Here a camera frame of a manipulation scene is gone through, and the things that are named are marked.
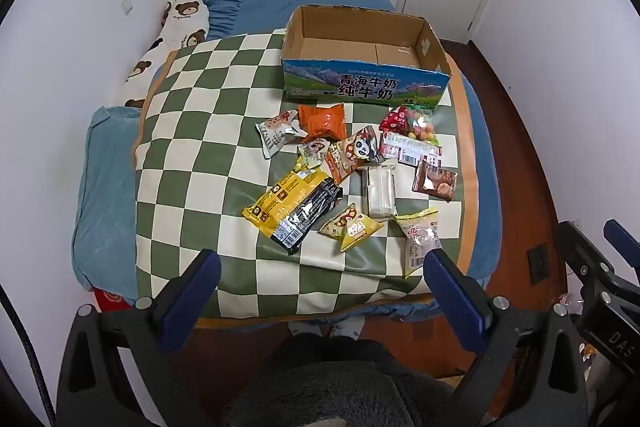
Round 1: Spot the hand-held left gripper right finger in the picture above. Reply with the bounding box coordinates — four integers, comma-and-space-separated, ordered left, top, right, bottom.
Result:
424, 248, 588, 427

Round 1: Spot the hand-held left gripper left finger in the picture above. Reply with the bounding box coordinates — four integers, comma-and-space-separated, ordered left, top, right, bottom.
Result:
56, 249, 222, 427

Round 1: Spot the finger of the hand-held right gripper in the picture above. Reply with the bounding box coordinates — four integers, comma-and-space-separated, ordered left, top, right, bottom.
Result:
555, 220, 617, 294
602, 219, 640, 276

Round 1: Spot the clear pink snack packet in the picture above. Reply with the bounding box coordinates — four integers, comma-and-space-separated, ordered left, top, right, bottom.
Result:
395, 208, 443, 278

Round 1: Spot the brown cookie packet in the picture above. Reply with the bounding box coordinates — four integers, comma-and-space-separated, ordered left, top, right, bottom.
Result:
411, 157, 459, 202

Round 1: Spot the small yellow bear packet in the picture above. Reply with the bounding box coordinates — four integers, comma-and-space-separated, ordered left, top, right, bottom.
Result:
318, 203, 385, 253

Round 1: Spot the large yellow black packet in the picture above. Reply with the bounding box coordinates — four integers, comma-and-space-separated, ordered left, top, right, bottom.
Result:
242, 167, 343, 256

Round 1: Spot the white wafer packet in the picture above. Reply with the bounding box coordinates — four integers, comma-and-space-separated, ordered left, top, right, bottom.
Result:
361, 159, 398, 220

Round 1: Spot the red white labelled packet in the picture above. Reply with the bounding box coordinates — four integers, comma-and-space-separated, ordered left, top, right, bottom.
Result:
378, 131, 444, 168

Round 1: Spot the colourful candy ball bag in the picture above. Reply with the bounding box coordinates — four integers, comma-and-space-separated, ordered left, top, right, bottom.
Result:
400, 104, 440, 145

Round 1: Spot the brown panda snack packet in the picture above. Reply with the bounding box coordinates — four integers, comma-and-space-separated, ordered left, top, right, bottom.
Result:
324, 125, 386, 184

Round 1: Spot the white brown snack packet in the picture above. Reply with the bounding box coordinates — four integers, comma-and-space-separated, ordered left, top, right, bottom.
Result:
256, 112, 307, 159

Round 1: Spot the small pale bear packet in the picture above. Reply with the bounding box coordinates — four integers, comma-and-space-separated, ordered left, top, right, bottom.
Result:
296, 138, 333, 170

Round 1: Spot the red snack packet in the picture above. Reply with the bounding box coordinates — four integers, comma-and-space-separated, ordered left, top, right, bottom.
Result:
378, 106, 408, 132

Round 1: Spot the orange snack packet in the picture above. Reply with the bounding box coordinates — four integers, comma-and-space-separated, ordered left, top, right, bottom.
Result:
297, 103, 351, 140

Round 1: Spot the printed cardboard box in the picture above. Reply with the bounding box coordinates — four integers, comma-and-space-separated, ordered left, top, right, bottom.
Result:
281, 5, 453, 112

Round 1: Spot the black floor outlet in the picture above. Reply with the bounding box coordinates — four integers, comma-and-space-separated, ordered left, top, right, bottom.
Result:
527, 244, 551, 285

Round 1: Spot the red cloth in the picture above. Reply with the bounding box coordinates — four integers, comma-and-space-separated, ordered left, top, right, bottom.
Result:
92, 287, 133, 313

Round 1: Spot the blue ruffled bedding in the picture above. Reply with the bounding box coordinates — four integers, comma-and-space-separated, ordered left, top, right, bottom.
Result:
71, 0, 503, 308

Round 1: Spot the green white checkered blanket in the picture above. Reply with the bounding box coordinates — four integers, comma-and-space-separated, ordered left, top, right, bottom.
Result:
131, 29, 483, 323

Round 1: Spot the bear print pillow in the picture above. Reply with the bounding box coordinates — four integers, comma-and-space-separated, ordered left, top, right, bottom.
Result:
115, 0, 211, 110

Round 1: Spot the black cable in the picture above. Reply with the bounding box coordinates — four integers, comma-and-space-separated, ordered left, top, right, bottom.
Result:
0, 282, 56, 427

